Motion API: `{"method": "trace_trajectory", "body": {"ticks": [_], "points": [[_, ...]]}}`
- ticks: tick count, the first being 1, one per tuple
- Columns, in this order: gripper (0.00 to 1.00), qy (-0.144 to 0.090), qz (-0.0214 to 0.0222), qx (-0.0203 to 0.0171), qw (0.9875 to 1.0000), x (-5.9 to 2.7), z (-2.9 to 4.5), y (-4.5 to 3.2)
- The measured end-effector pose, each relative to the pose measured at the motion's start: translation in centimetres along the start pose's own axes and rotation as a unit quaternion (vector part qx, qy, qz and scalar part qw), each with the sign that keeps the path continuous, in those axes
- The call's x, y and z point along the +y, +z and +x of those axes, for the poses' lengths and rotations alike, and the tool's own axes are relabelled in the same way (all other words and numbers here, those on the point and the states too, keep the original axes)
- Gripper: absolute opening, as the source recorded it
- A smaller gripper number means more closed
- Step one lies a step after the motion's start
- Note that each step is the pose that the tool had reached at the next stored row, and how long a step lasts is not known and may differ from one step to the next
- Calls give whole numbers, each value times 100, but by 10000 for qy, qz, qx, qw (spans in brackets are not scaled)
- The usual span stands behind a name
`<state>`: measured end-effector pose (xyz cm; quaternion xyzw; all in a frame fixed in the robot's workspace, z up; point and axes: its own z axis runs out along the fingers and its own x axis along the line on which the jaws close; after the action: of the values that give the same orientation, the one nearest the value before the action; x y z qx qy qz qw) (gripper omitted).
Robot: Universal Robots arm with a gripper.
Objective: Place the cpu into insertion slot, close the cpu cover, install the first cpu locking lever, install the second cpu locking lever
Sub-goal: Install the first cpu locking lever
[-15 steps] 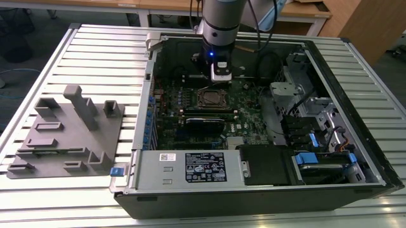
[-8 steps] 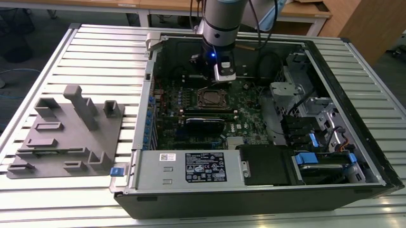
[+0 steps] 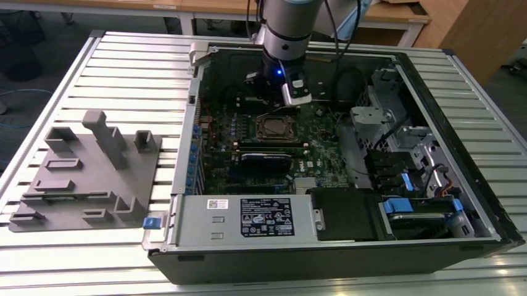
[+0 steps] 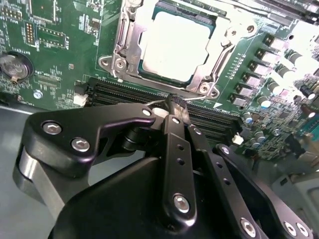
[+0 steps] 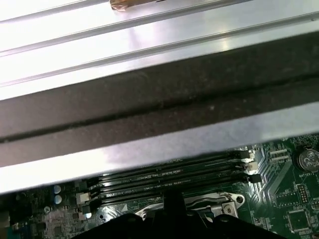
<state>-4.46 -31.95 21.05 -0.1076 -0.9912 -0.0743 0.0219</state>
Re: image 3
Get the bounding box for CPU socket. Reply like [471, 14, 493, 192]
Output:
[255, 114, 300, 143]

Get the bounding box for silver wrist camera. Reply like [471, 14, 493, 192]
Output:
[280, 70, 314, 107]

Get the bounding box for silver chipset heatsink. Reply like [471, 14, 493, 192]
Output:
[294, 177, 321, 189]

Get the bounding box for thick black loop cable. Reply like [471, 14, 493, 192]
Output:
[333, 66, 369, 107]

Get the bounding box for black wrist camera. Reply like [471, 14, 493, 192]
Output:
[243, 72, 264, 93]

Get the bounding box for silver metal bracket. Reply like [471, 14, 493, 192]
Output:
[350, 106, 393, 125]

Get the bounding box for wooden desk white legs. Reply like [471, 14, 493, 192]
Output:
[0, 0, 195, 35]
[180, 0, 434, 47]

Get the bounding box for grey case release latch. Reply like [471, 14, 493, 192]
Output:
[188, 42, 212, 67]

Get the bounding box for green motherboard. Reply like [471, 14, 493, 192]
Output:
[196, 97, 361, 197]

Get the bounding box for hard disk in blue carrier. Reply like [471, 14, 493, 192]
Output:
[381, 199, 450, 241]

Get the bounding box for blue floor cable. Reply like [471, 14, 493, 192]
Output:
[0, 88, 55, 130]

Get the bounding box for black graphics card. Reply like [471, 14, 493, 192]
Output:
[240, 152, 294, 179]

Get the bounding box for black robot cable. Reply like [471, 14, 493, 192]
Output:
[323, 0, 363, 62]

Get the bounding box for black drive cable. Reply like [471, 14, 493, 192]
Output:
[373, 109, 413, 152]

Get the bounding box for wooden cabinet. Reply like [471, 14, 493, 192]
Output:
[414, 0, 527, 86]

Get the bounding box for orange yellow power wires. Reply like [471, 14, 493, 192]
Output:
[438, 181, 458, 198]

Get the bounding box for grey parts rack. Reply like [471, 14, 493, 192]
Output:
[7, 110, 164, 232]

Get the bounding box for black PC case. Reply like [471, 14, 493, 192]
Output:
[142, 41, 526, 286]

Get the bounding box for green RAM stick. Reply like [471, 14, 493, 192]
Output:
[239, 147, 310, 156]

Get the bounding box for silver power supply unit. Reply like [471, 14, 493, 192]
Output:
[163, 194, 327, 248]

